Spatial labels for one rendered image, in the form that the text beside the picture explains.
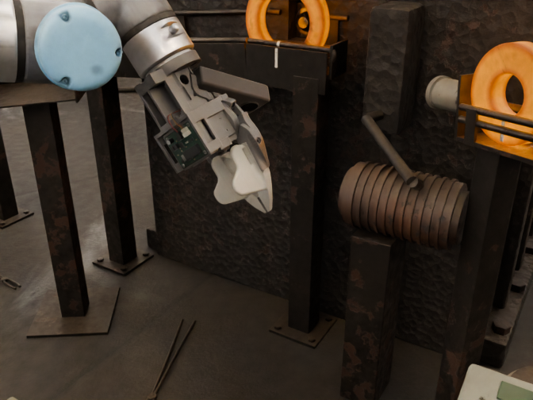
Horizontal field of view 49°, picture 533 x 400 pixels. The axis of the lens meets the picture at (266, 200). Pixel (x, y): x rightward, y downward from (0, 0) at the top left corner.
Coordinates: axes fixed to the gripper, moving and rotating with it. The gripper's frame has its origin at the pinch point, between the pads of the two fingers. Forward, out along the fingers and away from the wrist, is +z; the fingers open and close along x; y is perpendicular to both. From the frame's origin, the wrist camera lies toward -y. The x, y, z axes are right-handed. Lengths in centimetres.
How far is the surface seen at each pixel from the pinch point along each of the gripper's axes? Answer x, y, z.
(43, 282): -115, -19, -2
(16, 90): -69, -19, -43
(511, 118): 18.3, -33.7, 9.8
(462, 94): 10.8, -39.9, 4.4
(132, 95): -220, -170, -61
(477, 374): 25.3, 14.9, 17.9
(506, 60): 19.9, -38.5, 2.4
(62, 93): -58, -22, -36
